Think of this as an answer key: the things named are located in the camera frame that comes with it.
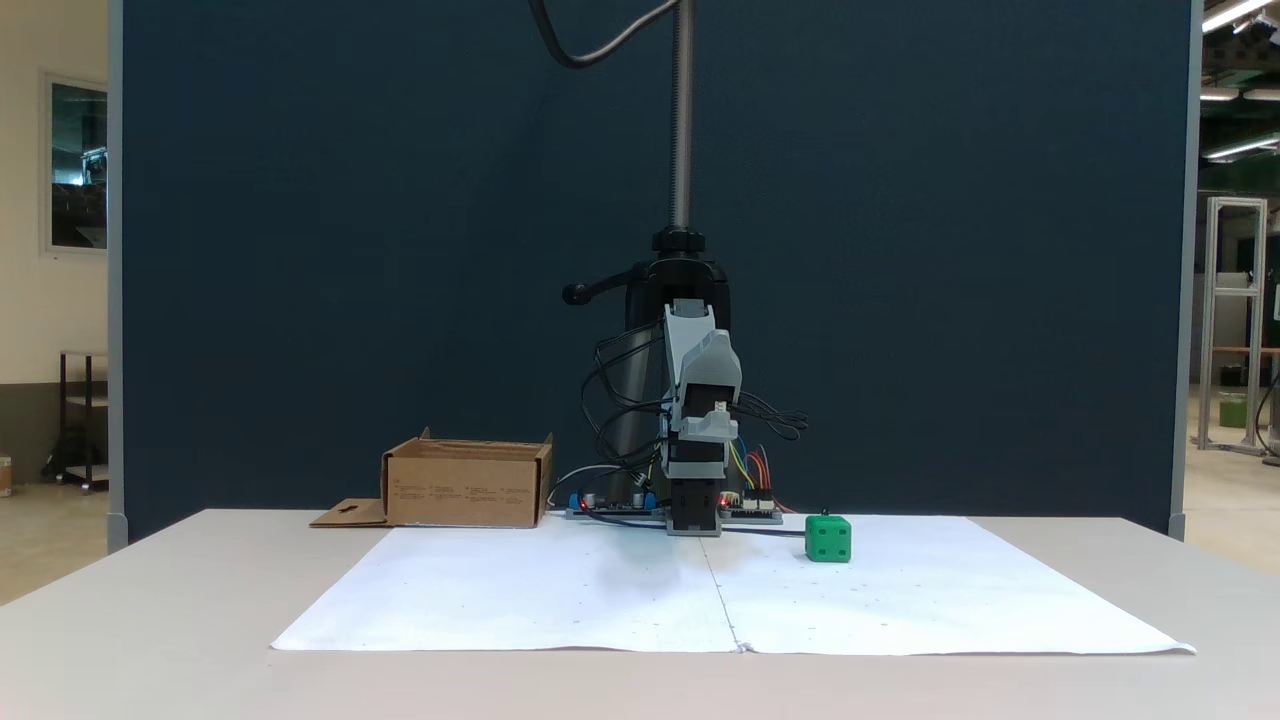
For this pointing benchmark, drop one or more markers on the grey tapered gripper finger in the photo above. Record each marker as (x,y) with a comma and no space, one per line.
(708,430)

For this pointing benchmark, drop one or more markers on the green dice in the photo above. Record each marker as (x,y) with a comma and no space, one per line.
(828,540)

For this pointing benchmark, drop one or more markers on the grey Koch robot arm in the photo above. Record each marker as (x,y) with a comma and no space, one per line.
(695,505)

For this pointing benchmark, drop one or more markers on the green bin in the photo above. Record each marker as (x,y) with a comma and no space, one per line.
(1232,410)

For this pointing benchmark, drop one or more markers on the circuit board with blue parts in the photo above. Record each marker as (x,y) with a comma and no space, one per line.
(610,510)

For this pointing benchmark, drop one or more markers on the black tripod with metal pole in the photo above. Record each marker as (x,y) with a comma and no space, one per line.
(681,120)

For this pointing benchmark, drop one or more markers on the white paper sheet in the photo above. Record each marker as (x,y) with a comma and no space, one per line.
(930,590)
(520,590)

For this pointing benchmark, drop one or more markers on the brown cardboard box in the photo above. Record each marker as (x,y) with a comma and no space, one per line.
(460,490)

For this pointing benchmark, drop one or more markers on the dark blue partition panel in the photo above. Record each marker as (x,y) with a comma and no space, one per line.
(300,250)

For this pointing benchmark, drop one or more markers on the ceiling light strip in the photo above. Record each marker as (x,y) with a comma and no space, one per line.
(1240,148)
(1235,12)
(1218,93)

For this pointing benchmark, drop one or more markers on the dark shelf cart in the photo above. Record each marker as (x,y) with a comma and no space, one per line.
(85,400)

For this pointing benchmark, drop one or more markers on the aluminium profile frame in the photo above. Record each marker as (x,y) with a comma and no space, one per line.
(1235,290)

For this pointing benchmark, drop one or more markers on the wall window with frame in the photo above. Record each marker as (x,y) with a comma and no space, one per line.
(78,165)

